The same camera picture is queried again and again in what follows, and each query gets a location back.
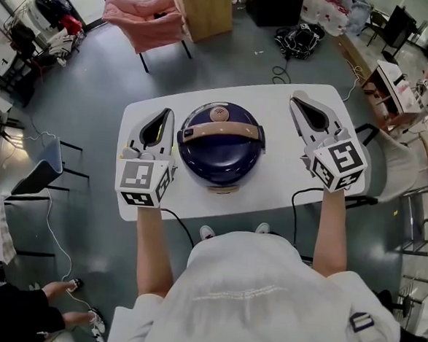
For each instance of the white table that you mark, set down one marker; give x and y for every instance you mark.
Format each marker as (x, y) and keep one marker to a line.
(277, 109)

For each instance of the navy blue rice cooker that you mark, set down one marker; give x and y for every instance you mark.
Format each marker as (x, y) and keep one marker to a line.
(218, 159)

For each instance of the plastic bags of bottles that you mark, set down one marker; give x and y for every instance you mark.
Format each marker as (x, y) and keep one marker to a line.
(331, 12)

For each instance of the person's right forearm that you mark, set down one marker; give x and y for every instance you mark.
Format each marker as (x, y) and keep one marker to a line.
(332, 233)

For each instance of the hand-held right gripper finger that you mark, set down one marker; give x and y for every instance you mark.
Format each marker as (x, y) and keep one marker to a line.
(302, 130)
(331, 114)

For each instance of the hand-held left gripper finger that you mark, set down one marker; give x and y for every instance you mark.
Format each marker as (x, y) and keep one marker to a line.
(136, 135)
(168, 141)

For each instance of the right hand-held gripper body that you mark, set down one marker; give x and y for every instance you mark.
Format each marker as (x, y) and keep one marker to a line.
(338, 164)

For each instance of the pink cushioned chair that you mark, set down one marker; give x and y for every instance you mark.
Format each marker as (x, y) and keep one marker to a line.
(147, 23)

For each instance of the person's left forearm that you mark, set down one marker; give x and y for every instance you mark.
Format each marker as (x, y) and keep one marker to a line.
(153, 250)

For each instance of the person's white shirt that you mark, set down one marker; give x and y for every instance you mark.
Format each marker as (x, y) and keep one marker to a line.
(255, 308)

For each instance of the dark chair with black legs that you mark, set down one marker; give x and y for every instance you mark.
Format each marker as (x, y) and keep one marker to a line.
(38, 176)

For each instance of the large cardboard box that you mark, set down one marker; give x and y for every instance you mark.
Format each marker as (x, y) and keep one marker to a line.
(207, 9)

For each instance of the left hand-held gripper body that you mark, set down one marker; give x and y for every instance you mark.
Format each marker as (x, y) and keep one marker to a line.
(140, 179)

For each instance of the wooden cabinet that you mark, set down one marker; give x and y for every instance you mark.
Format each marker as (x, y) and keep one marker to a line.
(394, 95)

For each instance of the person's right shoe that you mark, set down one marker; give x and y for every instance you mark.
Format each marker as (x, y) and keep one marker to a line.
(263, 228)

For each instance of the person's shoe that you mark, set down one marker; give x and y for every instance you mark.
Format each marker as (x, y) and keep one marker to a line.
(207, 233)
(263, 228)

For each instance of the light grey chair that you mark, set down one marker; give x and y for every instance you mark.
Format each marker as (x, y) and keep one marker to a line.
(397, 168)

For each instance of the black box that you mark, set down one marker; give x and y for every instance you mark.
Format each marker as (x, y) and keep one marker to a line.
(273, 6)

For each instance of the person's left shoe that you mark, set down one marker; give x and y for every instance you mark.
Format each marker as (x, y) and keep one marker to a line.
(207, 233)

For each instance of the black and white bag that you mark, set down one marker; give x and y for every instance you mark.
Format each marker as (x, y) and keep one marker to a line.
(300, 41)

